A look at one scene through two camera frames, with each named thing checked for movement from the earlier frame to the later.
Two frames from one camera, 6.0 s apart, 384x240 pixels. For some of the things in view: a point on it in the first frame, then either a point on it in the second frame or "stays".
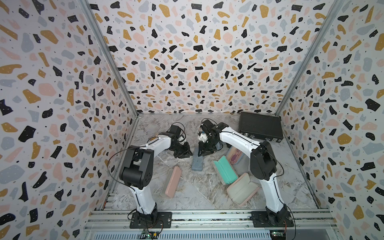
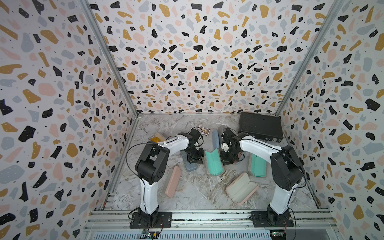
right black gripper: (201, 152) -> (224, 161)
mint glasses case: (225, 170) -> (214, 162)
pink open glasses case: (242, 189) stays
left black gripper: (186, 152) -> (199, 160)
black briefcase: (262, 127) stays
